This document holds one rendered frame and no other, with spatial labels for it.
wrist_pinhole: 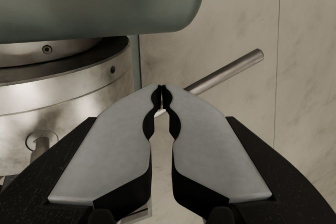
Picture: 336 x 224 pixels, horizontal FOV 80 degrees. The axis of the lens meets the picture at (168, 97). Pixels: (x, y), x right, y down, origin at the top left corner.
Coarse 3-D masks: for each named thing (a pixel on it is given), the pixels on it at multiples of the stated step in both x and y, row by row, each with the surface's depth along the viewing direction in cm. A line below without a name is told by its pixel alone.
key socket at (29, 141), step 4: (36, 132) 24; (40, 132) 24; (44, 132) 24; (48, 132) 24; (52, 132) 25; (28, 136) 24; (32, 136) 24; (36, 136) 24; (48, 136) 25; (52, 136) 25; (56, 136) 25; (28, 140) 24; (32, 140) 24; (52, 140) 25; (56, 140) 25; (28, 144) 24; (32, 144) 24; (52, 144) 25; (32, 148) 24
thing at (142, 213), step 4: (144, 204) 82; (140, 208) 82; (144, 208) 83; (132, 212) 82; (136, 212) 83; (140, 212) 84; (144, 212) 85; (128, 216) 82; (132, 216) 83; (136, 216) 84; (140, 216) 85; (124, 220) 82; (128, 220) 83
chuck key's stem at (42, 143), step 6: (42, 138) 24; (48, 138) 25; (36, 144) 23; (42, 144) 23; (48, 144) 24; (36, 150) 22; (42, 150) 22; (30, 156) 22; (36, 156) 21; (30, 162) 21
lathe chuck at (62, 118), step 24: (96, 96) 27; (120, 96) 31; (0, 120) 21; (24, 120) 22; (48, 120) 24; (72, 120) 25; (0, 144) 23; (24, 144) 24; (0, 168) 24; (24, 168) 25
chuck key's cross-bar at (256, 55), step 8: (248, 56) 18; (256, 56) 18; (232, 64) 18; (240, 64) 18; (248, 64) 18; (216, 72) 18; (224, 72) 18; (232, 72) 18; (200, 80) 18; (208, 80) 18; (216, 80) 18; (224, 80) 18; (184, 88) 19; (192, 88) 18; (200, 88) 18; (208, 88) 18; (160, 112) 19
